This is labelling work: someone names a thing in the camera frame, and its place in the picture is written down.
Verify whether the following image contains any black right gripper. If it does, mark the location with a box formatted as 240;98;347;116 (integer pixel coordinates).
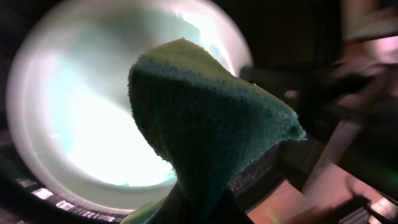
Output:
239;65;397;149

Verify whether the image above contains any green scouring pad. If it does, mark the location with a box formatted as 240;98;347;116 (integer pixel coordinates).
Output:
128;39;306;223

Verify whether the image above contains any light green plate green stain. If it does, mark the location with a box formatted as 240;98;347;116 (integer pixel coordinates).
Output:
6;0;252;214

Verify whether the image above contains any round black tray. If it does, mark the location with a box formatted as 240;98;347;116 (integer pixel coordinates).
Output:
0;0;346;224

